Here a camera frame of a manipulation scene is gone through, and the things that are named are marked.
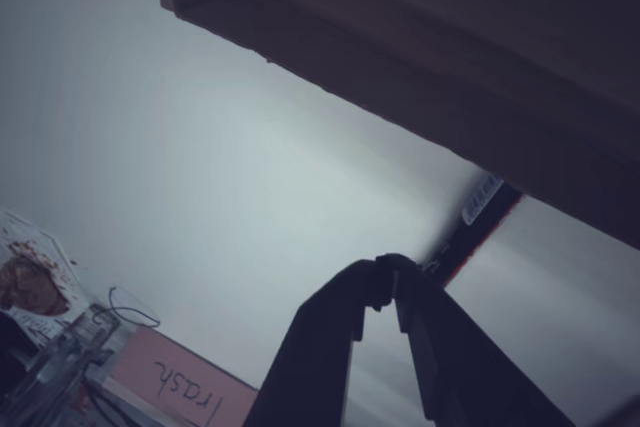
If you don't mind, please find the green capped marker pen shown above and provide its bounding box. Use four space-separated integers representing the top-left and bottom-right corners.
424 171 524 284

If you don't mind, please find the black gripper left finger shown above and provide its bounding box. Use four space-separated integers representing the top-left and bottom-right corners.
242 256 396 427

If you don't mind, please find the white snack packet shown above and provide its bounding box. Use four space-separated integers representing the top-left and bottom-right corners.
0 206 92 334

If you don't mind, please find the pink trash labelled box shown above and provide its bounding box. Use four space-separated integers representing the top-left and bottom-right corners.
84 326 259 427

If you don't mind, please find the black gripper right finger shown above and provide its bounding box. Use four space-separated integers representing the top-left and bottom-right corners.
374 251 577 427

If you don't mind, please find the clear plastic container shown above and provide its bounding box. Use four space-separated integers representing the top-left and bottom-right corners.
30 302 127 391

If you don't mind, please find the open brown cardboard box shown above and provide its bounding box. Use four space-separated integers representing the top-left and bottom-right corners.
157 0 640 251

